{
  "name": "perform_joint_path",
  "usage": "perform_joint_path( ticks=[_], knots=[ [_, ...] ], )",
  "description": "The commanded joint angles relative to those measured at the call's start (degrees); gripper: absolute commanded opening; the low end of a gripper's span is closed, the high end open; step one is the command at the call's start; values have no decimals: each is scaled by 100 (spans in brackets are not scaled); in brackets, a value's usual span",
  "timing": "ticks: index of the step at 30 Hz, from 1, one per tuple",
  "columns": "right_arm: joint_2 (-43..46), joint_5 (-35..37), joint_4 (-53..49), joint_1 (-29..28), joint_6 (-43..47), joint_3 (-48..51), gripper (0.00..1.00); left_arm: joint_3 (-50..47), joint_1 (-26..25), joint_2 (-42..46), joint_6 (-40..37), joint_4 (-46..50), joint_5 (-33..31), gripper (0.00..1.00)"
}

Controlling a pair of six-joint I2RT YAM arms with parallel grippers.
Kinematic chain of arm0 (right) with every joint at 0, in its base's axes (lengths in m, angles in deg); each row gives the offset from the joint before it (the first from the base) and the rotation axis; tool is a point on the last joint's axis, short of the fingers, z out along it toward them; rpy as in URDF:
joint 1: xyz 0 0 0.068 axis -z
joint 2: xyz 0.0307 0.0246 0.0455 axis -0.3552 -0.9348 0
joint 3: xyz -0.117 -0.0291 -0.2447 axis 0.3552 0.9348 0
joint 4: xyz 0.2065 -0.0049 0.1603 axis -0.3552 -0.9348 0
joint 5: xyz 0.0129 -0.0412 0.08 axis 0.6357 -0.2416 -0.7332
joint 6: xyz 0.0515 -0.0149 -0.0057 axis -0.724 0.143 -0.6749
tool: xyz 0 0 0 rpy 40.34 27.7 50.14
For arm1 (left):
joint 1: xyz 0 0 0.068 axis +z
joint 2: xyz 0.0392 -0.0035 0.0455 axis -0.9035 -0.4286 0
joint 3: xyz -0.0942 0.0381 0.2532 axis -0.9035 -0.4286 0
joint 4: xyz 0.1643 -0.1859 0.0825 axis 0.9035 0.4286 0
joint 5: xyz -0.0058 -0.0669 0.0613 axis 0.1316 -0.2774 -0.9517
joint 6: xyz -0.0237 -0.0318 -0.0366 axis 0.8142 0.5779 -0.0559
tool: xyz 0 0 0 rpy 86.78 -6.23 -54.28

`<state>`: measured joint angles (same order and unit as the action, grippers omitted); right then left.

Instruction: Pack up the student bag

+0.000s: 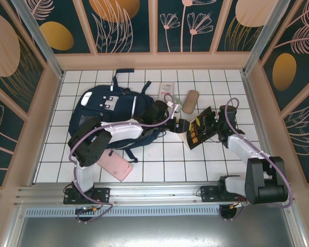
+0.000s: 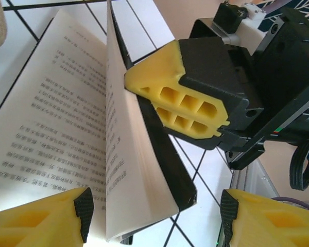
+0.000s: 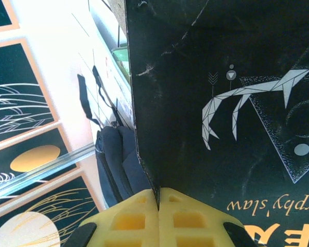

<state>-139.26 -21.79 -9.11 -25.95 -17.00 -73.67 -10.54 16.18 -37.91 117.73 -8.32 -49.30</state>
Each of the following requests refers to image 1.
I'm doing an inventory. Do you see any black book gold title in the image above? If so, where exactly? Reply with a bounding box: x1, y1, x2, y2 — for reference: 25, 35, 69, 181
179, 105, 218, 150

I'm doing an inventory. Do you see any tan glasses case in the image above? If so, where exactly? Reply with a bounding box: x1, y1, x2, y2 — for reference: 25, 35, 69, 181
182, 90, 200, 114

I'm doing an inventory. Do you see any white ruler set package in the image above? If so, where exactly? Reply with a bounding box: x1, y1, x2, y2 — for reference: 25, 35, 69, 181
158, 81, 175, 101

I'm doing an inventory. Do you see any navy blue backpack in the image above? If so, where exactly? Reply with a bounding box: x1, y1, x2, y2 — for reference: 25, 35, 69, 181
68, 68, 170, 164

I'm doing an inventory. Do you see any pink pencil case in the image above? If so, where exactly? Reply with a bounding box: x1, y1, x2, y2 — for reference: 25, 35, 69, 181
96, 149, 133, 182

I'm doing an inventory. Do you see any slotted metal vent strip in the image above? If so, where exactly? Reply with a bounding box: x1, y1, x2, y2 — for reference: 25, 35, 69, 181
24, 207, 286, 217

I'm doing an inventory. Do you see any brushed metal bottom panel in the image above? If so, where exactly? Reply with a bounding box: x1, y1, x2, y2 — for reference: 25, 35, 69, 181
15, 216, 299, 247

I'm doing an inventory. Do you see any aluminium side rail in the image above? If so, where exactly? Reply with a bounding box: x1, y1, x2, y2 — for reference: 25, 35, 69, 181
29, 71, 65, 186
240, 69, 283, 184

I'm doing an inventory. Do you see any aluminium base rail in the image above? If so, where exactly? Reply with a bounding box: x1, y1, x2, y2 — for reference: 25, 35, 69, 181
14, 182, 297, 206

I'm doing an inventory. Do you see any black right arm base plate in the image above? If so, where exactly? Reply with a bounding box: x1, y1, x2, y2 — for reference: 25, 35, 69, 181
200, 185, 248, 206

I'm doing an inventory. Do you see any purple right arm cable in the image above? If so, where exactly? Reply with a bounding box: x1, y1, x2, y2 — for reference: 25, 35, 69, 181
218, 97, 294, 222

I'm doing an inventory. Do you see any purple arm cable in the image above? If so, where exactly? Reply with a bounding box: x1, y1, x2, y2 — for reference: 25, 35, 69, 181
218, 97, 294, 222
68, 93, 182, 224

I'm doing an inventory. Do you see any aluminium corner post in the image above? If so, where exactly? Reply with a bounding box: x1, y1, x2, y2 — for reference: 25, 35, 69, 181
10, 0, 65, 79
241, 0, 284, 75

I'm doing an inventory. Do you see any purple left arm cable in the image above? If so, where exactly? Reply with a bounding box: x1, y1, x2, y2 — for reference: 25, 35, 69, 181
68, 93, 182, 224

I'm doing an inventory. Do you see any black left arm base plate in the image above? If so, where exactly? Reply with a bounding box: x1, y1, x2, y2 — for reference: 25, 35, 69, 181
63, 187, 111, 205

